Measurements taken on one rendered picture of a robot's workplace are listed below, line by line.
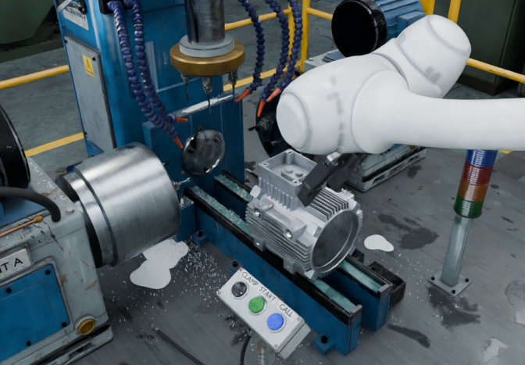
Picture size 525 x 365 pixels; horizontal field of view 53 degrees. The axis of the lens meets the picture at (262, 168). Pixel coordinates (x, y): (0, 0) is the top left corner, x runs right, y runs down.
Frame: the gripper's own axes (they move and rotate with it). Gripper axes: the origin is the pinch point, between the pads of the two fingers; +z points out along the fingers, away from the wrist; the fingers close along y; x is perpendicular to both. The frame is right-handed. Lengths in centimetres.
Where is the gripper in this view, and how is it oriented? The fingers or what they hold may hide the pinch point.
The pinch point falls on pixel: (322, 185)
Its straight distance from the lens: 103.5
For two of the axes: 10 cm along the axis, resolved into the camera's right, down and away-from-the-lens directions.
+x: 5.6, 7.8, -2.8
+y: -7.6, 3.6, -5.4
